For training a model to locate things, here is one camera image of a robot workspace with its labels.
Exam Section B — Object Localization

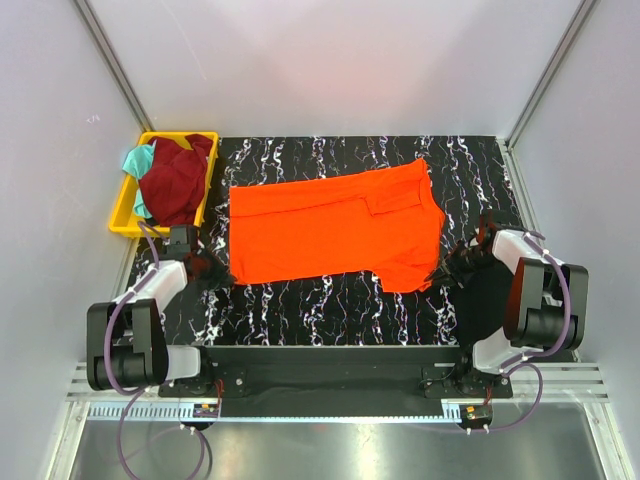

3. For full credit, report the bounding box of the orange t shirt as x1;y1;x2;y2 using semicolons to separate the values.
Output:
229;158;445;293

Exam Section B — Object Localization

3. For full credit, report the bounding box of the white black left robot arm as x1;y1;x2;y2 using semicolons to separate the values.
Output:
86;244;236;395

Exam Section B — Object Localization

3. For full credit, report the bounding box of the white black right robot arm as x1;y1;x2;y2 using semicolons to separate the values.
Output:
428;210;589;375

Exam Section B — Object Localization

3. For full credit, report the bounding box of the black folded t shirt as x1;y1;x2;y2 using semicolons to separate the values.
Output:
444;255;513;352

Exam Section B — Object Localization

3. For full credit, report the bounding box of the black marble pattern mat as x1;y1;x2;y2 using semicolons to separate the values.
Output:
162;135;522;346

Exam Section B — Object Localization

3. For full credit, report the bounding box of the dark red t shirt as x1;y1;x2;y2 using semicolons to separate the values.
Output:
139;133;213;227

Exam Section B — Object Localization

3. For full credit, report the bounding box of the yellow plastic bin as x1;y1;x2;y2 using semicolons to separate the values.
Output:
109;132;219;238

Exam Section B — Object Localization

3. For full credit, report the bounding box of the teal t shirt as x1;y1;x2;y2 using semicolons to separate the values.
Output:
122;143;155;219

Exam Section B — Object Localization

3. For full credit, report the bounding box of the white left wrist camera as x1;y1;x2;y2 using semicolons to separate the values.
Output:
166;225;197;260

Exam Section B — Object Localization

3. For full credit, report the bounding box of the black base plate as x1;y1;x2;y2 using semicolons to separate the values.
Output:
152;346;508;411

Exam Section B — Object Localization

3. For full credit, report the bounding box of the aluminium frame post left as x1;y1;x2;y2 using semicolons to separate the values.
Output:
71;0;154;132

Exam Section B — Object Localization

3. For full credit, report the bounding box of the aluminium frame post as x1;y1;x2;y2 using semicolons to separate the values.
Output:
71;0;154;132
504;0;599;151

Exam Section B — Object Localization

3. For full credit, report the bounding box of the slotted cable duct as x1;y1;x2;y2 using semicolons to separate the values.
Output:
88;400;461;424

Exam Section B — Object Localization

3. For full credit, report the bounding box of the aluminium frame post right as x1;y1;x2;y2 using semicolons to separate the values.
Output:
504;0;599;151

